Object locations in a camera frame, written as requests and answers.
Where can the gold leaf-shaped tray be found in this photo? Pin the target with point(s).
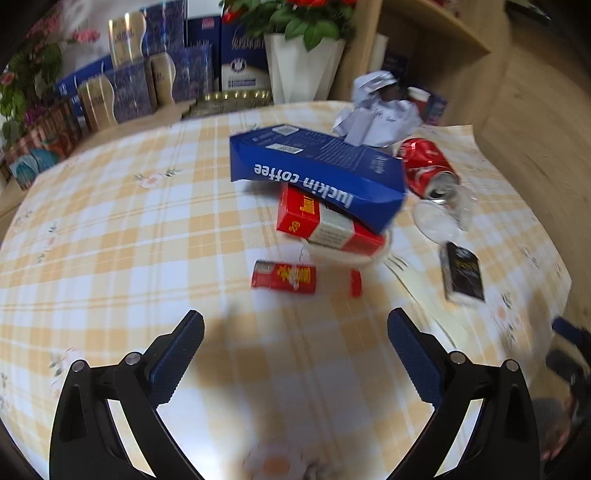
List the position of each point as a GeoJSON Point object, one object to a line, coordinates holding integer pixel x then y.
{"type": "Point", "coordinates": [231, 99]}

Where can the blue coffee box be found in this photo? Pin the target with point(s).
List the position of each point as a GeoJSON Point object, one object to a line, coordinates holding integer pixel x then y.
{"type": "Point", "coordinates": [314, 170]}

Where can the dark blue carton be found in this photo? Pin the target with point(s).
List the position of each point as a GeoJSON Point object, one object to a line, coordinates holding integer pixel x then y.
{"type": "Point", "coordinates": [203, 30]}

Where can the blue and white milk powder box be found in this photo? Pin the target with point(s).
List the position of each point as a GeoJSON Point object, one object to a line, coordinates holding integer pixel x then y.
{"type": "Point", "coordinates": [242, 60]}

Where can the dark blue illustrated box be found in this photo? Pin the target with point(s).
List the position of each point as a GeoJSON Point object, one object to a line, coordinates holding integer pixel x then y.
{"type": "Point", "coordinates": [395, 62]}

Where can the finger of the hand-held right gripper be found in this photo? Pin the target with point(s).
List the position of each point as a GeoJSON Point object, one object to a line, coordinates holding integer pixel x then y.
{"type": "Point", "coordinates": [565, 364]}
{"type": "Point", "coordinates": [565, 326]}

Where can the clear plastic cup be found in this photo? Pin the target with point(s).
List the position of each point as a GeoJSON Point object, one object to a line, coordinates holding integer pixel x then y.
{"type": "Point", "coordinates": [443, 214]}

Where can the newspaper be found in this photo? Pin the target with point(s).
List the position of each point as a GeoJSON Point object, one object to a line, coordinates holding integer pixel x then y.
{"type": "Point", "coordinates": [378, 117]}

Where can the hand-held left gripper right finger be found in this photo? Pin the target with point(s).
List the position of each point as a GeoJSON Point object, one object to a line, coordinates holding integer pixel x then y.
{"type": "Point", "coordinates": [415, 355]}

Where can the pink cherry blossom plant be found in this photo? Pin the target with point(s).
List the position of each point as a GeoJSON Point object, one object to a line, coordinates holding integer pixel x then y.
{"type": "Point", "coordinates": [32, 60]}

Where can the red cigarette box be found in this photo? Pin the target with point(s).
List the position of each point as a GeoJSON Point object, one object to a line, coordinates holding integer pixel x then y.
{"type": "Point", "coordinates": [323, 226]}

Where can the patterned planter box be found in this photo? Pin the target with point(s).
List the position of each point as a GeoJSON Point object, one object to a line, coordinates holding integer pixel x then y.
{"type": "Point", "coordinates": [41, 143]}

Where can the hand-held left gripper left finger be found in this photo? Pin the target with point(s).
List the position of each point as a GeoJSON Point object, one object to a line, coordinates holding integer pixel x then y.
{"type": "Point", "coordinates": [178, 355]}

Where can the small red box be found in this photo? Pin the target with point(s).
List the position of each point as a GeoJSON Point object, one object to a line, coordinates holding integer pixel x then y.
{"type": "Point", "coordinates": [284, 277]}

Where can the red roses in white pot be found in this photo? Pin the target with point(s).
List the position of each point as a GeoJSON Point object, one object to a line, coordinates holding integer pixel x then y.
{"type": "Point", "coordinates": [300, 60]}

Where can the light purple box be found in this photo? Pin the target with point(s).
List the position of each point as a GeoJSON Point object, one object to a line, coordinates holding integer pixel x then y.
{"type": "Point", "coordinates": [436, 108]}

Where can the red soda can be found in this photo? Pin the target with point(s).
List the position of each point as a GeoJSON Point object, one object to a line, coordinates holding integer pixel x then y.
{"type": "Point", "coordinates": [425, 166]}

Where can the small red packet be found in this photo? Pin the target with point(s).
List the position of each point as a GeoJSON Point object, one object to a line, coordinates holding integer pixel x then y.
{"type": "Point", "coordinates": [355, 282]}

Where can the blue and gold gift box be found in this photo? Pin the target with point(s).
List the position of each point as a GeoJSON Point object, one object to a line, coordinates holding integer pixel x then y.
{"type": "Point", "coordinates": [180, 71]}
{"type": "Point", "coordinates": [115, 99]}
{"type": "Point", "coordinates": [134, 32]}

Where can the small black box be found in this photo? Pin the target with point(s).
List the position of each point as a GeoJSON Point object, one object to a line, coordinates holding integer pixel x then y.
{"type": "Point", "coordinates": [461, 272]}

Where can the red paper cup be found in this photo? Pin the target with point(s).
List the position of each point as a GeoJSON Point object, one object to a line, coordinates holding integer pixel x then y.
{"type": "Point", "coordinates": [418, 96]}

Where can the wooden shelf unit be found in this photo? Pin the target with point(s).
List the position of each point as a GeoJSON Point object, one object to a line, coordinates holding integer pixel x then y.
{"type": "Point", "coordinates": [360, 46]}

